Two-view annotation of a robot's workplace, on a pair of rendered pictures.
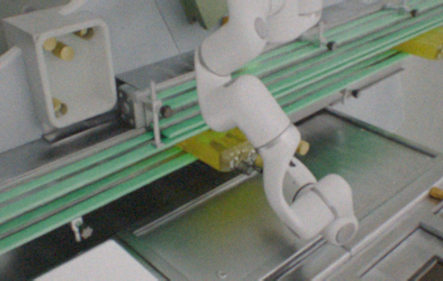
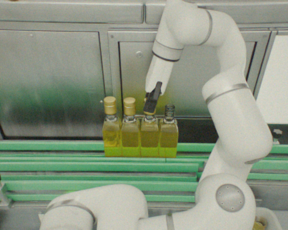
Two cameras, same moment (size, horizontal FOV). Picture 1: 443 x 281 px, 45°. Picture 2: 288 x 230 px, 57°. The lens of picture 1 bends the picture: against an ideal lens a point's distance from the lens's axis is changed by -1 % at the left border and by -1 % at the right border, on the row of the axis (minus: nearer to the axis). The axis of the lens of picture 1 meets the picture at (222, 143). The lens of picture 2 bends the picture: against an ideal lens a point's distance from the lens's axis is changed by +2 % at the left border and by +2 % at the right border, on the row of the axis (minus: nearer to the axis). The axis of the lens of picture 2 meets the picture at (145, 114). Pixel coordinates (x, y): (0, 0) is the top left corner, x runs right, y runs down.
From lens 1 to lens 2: 88 cm
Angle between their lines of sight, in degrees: 38
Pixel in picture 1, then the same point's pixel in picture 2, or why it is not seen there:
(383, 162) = (16, 59)
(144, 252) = not seen: hidden behind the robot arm
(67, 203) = (269, 157)
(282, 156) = (242, 72)
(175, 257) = not seen: hidden behind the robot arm
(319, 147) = (49, 107)
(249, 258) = (205, 52)
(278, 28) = (139, 200)
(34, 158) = (280, 196)
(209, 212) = (185, 103)
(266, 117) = (253, 108)
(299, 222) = (233, 24)
